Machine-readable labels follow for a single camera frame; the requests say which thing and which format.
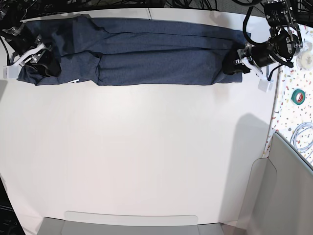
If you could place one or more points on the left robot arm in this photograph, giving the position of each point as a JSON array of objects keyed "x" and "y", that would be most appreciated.
[{"x": 284, "y": 43}]

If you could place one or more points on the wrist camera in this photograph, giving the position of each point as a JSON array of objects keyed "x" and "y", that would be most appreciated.
[
  {"x": 265, "y": 85},
  {"x": 11, "y": 72}
]

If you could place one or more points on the clear tape dispenser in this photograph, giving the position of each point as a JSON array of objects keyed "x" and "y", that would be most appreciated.
[{"x": 305, "y": 57}]

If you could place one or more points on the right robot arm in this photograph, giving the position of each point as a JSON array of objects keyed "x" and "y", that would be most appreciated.
[{"x": 12, "y": 13}]

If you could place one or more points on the green tape roll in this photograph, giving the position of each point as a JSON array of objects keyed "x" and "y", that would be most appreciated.
[{"x": 298, "y": 97}]

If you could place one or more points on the terrazzo patterned side table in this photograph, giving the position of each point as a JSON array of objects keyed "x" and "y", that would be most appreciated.
[{"x": 294, "y": 122}]

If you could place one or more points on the grey chair bottom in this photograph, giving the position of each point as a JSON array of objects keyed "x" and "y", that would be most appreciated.
[{"x": 82, "y": 223}]

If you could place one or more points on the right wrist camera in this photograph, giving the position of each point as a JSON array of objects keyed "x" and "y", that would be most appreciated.
[{"x": 11, "y": 72}]

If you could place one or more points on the dark blue t-shirt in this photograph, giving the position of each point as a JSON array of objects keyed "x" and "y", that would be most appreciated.
[{"x": 121, "y": 51}]

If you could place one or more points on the grey chair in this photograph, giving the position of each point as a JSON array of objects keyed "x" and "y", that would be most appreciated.
[
  {"x": 82, "y": 223},
  {"x": 279, "y": 196}
]

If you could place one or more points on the grey chair right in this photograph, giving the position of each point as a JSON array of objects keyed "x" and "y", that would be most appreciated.
[{"x": 279, "y": 196}]

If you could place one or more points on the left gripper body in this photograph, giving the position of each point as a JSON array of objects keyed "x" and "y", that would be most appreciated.
[{"x": 256, "y": 59}]

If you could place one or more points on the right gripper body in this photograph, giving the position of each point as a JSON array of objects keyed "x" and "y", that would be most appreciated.
[{"x": 25, "y": 51}]

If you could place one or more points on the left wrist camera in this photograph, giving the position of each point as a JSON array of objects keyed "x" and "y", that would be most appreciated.
[{"x": 265, "y": 85}]

